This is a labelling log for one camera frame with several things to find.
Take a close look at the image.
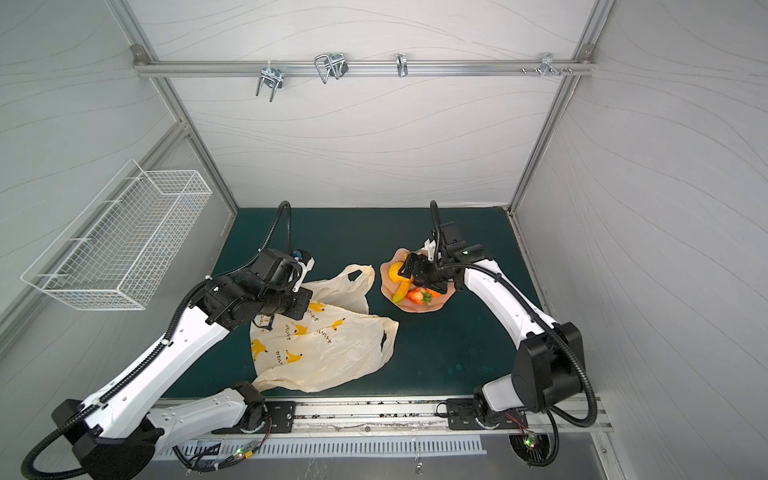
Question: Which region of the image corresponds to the yellow banana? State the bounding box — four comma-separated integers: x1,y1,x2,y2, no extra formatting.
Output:
391,281,412,304

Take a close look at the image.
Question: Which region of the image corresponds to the red strawberry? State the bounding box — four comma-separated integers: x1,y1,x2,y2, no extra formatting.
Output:
406,287,433,306

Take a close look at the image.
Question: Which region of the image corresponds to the cream banana print plastic bag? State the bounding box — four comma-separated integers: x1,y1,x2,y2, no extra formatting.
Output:
250,264,399,393

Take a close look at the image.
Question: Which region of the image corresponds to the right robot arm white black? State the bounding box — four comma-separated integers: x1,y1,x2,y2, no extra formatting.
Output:
399,201,598,428

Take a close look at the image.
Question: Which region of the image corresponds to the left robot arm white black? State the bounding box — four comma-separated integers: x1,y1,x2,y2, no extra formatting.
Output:
20,242,314,479

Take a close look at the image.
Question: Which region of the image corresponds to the pink wavy fruit plate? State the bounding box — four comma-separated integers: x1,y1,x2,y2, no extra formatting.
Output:
379,248,456,314

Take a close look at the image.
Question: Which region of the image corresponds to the green table mat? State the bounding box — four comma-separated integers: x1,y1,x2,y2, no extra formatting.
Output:
165,207,539,398

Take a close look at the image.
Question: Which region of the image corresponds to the metal hook clamp middle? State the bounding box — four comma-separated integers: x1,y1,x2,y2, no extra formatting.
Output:
313,52,349,84

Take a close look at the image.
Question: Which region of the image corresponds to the metal hook clamp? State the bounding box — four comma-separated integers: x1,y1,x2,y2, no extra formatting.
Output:
313,52,349,84
255,65,284,102

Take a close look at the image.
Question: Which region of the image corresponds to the metal hook clamp left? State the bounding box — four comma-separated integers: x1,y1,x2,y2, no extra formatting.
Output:
255,65,284,102

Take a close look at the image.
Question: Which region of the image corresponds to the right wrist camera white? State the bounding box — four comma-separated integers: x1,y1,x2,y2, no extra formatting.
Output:
423,239,437,261

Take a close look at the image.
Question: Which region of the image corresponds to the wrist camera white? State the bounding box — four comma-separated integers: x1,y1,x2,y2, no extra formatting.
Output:
423,239,437,261
292,249,315,292

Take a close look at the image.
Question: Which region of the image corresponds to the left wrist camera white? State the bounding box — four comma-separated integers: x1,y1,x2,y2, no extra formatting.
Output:
292,249,315,292

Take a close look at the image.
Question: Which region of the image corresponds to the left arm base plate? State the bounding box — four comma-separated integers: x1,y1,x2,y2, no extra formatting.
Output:
212,400,297,435

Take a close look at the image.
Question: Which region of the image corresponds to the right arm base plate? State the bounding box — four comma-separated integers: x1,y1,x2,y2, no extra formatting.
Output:
435,396,528,432

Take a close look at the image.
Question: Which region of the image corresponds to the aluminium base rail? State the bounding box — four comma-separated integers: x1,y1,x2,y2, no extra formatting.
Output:
268,395,551,438

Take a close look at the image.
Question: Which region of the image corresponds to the white wire basket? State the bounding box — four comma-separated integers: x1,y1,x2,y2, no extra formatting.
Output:
20,159,212,311

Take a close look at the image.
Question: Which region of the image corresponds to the left base cable bundle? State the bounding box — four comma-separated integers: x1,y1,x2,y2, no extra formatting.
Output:
170,419,274,473

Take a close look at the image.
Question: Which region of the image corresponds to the metal ring clamp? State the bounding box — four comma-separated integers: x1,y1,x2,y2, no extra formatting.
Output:
395,53,408,78

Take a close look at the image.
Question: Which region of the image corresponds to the right base cable coil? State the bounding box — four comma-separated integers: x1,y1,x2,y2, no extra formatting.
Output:
508,407,562,468

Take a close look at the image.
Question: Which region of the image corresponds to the aluminium crossbar rail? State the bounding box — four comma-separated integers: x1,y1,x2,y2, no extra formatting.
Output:
134,57,596,78

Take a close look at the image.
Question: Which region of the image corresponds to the metal bracket clamp right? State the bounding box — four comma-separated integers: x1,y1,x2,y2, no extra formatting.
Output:
520,53,573,77

